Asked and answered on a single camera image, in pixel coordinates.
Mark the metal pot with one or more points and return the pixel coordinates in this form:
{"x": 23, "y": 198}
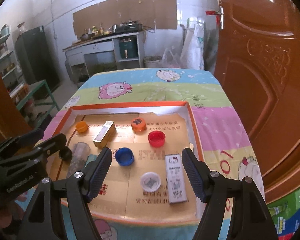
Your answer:
{"x": 86, "y": 37}

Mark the dark green appliance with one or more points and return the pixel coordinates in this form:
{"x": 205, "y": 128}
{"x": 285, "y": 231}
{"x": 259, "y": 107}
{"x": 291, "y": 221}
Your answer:
{"x": 128, "y": 48}

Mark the person's hand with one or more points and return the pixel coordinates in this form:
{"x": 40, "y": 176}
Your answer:
{"x": 11, "y": 215}

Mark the black gas stove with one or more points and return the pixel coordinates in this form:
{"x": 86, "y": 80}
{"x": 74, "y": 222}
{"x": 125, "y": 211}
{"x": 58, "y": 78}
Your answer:
{"x": 128, "y": 28}

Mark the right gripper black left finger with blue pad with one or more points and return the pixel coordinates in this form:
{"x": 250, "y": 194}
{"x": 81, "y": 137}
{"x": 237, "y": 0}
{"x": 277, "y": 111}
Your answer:
{"x": 43, "y": 218}

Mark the red bottle cap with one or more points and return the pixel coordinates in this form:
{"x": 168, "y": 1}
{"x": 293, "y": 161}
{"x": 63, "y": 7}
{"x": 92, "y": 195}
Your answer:
{"x": 156, "y": 138}

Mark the grey kitchen counter cabinet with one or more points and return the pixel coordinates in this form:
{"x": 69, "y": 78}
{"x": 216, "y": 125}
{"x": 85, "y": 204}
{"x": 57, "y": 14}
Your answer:
{"x": 103, "y": 55}

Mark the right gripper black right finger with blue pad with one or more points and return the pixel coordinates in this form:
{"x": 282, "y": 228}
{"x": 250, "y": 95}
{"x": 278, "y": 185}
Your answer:
{"x": 250, "y": 218}

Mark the orange cap with label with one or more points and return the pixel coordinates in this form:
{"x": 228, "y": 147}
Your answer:
{"x": 138, "y": 124}

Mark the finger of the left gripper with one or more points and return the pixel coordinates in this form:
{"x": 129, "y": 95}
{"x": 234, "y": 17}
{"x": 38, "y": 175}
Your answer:
{"x": 50, "y": 146}
{"x": 12, "y": 145}

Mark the green metal shelf rack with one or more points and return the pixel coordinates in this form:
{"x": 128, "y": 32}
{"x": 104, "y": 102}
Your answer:
{"x": 35, "y": 102}

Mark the gold rectangular box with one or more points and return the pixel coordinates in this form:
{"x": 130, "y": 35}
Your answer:
{"x": 107, "y": 131}

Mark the brown wooden door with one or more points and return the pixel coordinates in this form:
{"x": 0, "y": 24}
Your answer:
{"x": 258, "y": 66}

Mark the black bottle cap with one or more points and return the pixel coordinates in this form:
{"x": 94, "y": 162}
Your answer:
{"x": 65, "y": 154}

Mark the green blue beer carton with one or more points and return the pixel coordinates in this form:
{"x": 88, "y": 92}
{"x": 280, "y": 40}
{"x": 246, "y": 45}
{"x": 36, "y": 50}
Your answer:
{"x": 285, "y": 213}

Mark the white Hello Kitty box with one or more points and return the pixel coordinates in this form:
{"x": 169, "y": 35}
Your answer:
{"x": 175, "y": 179}

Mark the blue bottle cap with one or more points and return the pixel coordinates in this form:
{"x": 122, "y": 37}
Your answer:
{"x": 124, "y": 156}

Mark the dark green cabinet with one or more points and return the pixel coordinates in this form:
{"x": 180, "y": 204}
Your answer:
{"x": 34, "y": 57}

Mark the white plastic bags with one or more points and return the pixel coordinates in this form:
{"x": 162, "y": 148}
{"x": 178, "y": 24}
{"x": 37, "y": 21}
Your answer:
{"x": 199, "y": 50}

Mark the orange bottle cap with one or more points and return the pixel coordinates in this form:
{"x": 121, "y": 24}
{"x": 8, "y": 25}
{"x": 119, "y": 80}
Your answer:
{"x": 81, "y": 127}

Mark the cardboard wall sheet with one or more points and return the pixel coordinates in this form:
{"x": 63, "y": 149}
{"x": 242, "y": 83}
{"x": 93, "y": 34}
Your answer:
{"x": 157, "y": 14}

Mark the white bottle cap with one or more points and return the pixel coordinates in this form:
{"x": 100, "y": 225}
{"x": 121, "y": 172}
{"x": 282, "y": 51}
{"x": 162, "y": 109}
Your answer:
{"x": 150, "y": 182}

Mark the orange rimmed cardboard tray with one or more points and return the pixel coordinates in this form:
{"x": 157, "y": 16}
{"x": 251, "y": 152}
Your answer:
{"x": 122, "y": 198}

